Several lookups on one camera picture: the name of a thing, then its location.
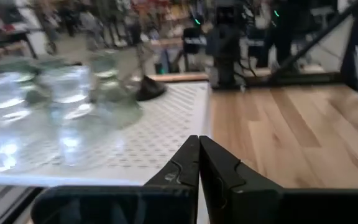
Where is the clear ribbed glass candle holder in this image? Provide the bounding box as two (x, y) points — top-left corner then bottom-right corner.
(39, 63), (94, 169)

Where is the white perforated metal shelf riser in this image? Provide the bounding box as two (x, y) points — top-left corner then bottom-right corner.
(0, 81), (211, 187)

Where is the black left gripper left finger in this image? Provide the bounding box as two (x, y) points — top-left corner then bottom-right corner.
(31, 135), (201, 224)

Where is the green ribbed glass candle holder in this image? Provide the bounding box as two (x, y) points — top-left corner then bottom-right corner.
(0, 60), (45, 174)
(88, 54), (144, 130)

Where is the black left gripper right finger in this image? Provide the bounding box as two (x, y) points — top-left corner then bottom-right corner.
(199, 136), (358, 224)

